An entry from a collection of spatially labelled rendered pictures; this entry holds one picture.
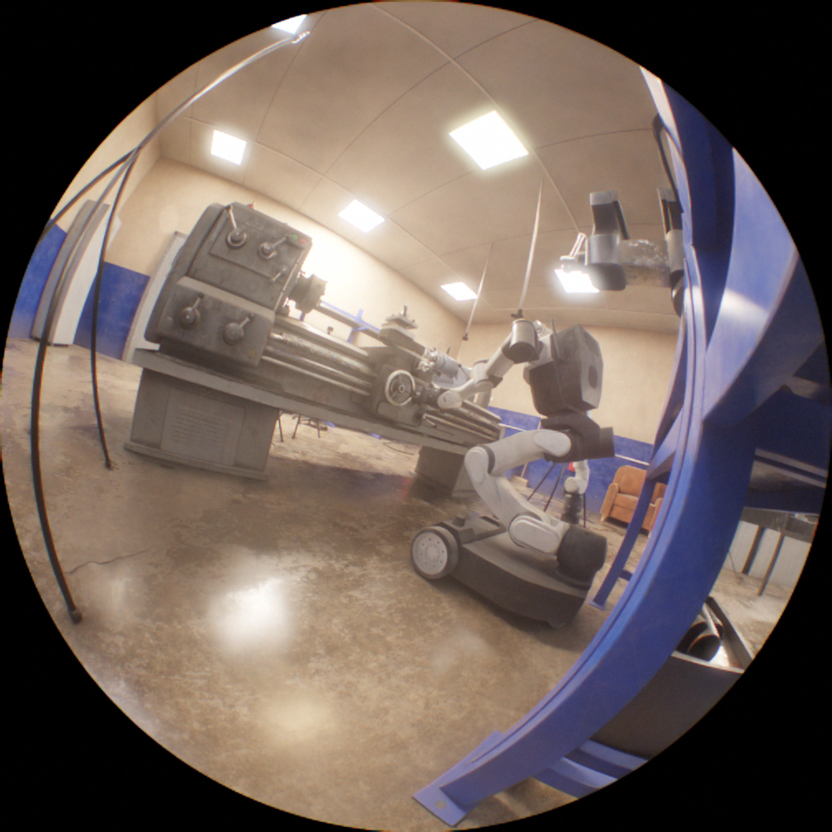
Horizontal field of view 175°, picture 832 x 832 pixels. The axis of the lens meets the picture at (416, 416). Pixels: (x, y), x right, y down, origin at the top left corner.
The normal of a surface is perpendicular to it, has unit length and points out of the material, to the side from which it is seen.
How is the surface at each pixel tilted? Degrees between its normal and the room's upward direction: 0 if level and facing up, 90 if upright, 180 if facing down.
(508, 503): 90
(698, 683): 90
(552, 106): 180
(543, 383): 107
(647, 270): 180
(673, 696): 90
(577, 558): 90
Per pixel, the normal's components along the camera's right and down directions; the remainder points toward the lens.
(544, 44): -0.31, 0.95
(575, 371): -0.86, -0.18
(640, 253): -0.70, -0.24
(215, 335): 0.64, 0.19
